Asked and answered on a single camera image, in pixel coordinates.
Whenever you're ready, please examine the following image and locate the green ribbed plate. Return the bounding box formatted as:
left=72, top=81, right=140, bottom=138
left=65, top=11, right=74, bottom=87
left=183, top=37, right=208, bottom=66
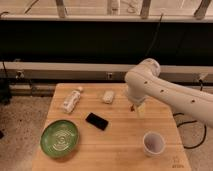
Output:
left=40, top=120, right=79, bottom=158

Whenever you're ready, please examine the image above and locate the black hanging cable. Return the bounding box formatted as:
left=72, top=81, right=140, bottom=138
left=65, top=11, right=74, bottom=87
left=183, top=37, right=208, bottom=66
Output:
left=143, top=13, right=164, bottom=61

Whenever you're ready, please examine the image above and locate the clear plastic bottle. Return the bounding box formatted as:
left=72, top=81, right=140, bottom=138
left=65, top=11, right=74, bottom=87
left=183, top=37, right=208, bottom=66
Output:
left=62, top=86, right=83, bottom=113

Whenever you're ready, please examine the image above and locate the black rectangular eraser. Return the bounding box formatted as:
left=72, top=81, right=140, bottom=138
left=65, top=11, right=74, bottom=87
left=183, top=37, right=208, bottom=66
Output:
left=86, top=113, right=108, bottom=131

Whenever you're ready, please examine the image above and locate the black floor cable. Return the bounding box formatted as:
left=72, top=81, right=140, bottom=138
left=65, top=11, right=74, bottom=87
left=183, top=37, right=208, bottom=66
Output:
left=173, top=112, right=208, bottom=150

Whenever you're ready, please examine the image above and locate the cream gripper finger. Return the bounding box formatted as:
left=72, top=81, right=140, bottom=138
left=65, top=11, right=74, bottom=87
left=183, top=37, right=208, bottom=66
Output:
left=136, top=103, right=146, bottom=118

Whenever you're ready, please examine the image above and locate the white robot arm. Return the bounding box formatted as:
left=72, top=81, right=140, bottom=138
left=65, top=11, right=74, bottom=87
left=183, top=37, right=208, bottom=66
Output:
left=125, top=58, right=213, bottom=128

